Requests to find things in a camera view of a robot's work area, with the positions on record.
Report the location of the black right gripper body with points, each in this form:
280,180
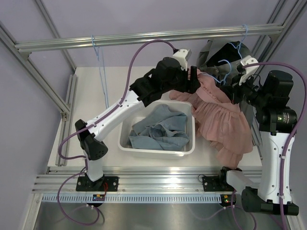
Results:
247,92

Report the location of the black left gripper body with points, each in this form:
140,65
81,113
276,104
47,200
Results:
180,82

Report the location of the blue wire hanger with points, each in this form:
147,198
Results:
238,47
218,70
102,70

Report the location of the grey pleated skirt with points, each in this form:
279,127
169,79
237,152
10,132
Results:
218,49

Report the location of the pink ruffled skirt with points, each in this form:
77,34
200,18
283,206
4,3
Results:
219,121

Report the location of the blue denim skirt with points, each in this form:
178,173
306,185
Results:
162,129

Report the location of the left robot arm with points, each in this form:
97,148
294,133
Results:
168,75

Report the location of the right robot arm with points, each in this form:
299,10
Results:
276,122

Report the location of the white plastic basket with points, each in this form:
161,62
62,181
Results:
126,127

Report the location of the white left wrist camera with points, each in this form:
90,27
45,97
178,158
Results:
182,56

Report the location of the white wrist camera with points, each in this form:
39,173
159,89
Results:
182,56
247,67

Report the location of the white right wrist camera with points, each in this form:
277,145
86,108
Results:
247,67

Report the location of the aluminium hanging rail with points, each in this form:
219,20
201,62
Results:
126,39

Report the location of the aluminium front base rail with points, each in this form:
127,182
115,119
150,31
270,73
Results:
159,180

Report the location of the white slotted cable duct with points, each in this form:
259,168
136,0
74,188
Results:
134,198

